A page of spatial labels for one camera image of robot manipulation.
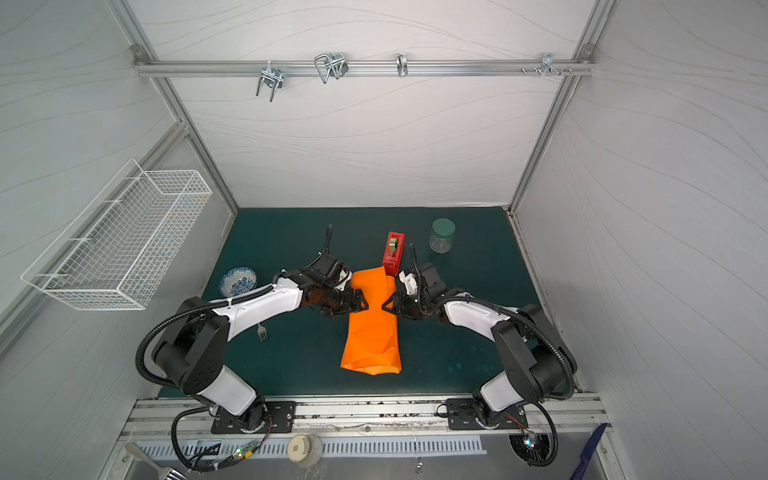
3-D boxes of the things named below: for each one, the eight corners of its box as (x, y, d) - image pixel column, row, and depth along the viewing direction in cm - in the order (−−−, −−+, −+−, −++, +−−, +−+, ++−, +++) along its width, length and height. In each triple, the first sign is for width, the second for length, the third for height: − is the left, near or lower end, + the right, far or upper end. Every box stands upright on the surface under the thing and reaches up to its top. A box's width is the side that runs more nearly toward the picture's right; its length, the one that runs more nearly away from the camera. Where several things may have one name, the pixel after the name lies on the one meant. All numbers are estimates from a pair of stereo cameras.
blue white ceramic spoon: (227, 301, 97) (220, 292, 93) (223, 283, 101) (215, 274, 97) (260, 287, 101) (254, 277, 96) (254, 270, 105) (248, 261, 100)
